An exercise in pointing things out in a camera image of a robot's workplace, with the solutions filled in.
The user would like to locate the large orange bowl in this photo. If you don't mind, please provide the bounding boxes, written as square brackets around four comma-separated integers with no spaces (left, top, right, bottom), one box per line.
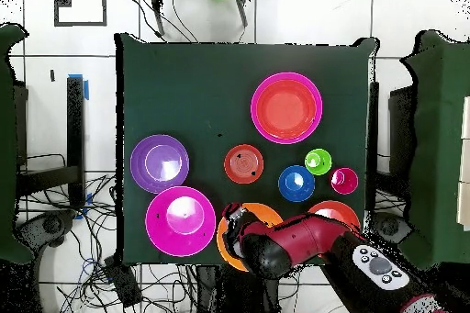
[216,201,284,273]

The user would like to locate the medium red-orange bowl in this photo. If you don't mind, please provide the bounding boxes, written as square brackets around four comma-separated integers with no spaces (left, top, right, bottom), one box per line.
[255,78,318,140]
[307,200,362,233]

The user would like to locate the large pink bowl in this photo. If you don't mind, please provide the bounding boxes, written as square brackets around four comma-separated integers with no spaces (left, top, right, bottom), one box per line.
[250,72,324,145]
[144,185,217,258]

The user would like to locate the stack of white boxes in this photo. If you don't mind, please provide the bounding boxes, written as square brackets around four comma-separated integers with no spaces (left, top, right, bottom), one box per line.
[455,95,470,231]

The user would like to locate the small red-orange bowl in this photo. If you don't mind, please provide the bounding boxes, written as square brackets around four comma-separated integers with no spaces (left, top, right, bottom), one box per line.
[223,144,264,184]

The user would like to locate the small blue bowl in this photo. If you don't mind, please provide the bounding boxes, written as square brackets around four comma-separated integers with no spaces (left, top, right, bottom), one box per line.
[277,164,316,203]

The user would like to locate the purple bowl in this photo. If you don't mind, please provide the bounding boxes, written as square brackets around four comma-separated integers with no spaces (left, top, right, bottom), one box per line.
[129,133,191,196]

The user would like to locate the green cup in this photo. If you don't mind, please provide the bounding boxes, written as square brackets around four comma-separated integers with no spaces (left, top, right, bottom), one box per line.
[304,148,333,176]

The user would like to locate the crimson cup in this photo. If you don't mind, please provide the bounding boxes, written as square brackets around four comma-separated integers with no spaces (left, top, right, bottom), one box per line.
[329,167,360,196]

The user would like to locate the black power box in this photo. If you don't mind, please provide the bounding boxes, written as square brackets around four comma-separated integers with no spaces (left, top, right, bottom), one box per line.
[102,255,143,308]

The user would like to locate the dark green tablecloth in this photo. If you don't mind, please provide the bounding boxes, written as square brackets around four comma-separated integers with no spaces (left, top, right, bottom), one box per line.
[115,32,379,268]

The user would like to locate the black rounded floor base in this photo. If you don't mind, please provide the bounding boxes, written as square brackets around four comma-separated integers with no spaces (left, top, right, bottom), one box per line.
[370,211,414,246]
[16,209,76,250]

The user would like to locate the black metal stand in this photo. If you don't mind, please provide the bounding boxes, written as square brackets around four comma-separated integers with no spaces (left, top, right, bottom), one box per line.
[16,73,90,211]
[367,80,414,200]

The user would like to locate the green cloth side table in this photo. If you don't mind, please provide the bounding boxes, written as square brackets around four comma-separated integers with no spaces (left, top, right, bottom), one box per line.
[0,23,34,264]
[399,28,470,270]

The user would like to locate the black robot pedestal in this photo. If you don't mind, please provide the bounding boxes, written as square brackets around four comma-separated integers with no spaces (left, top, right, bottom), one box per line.
[194,264,284,313]

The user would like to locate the tangle of cables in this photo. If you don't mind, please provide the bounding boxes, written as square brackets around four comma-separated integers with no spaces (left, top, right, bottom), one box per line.
[17,173,199,313]

